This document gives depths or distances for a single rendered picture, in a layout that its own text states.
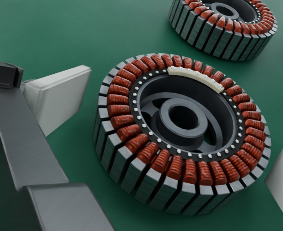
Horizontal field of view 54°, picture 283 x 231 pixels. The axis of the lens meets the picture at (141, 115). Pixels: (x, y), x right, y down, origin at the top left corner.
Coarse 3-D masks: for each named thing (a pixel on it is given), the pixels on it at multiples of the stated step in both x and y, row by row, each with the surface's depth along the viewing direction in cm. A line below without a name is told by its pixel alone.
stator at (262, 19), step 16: (176, 0) 28; (192, 0) 27; (208, 0) 32; (224, 0) 32; (240, 0) 31; (256, 0) 31; (176, 16) 28; (192, 16) 26; (208, 16) 26; (224, 16) 29; (240, 16) 32; (256, 16) 29; (272, 16) 29; (192, 32) 27; (208, 32) 26; (224, 32) 26; (240, 32) 26; (256, 32) 26; (272, 32) 28; (208, 48) 27; (224, 48) 27; (240, 48) 27; (256, 48) 27
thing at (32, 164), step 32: (0, 64) 10; (0, 96) 9; (0, 128) 8; (32, 128) 8; (0, 160) 7; (32, 160) 7; (0, 192) 7; (32, 192) 5; (64, 192) 5; (0, 224) 6; (32, 224) 5; (64, 224) 4; (96, 224) 5
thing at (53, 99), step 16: (48, 80) 12; (64, 80) 13; (80, 80) 16; (32, 96) 11; (48, 96) 12; (64, 96) 14; (80, 96) 17; (48, 112) 12; (64, 112) 15; (48, 128) 13
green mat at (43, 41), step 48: (0, 0) 26; (48, 0) 28; (96, 0) 30; (144, 0) 32; (0, 48) 22; (48, 48) 23; (96, 48) 24; (144, 48) 26; (192, 48) 28; (96, 96) 21; (96, 192) 16
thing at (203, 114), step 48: (144, 96) 19; (192, 96) 20; (240, 96) 19; (96, 144) 17; (144, 144) 15; (192, 144) 18; (240, 144) 16; (144, 192) 15; (192, 192) 14; (240, 192) 15
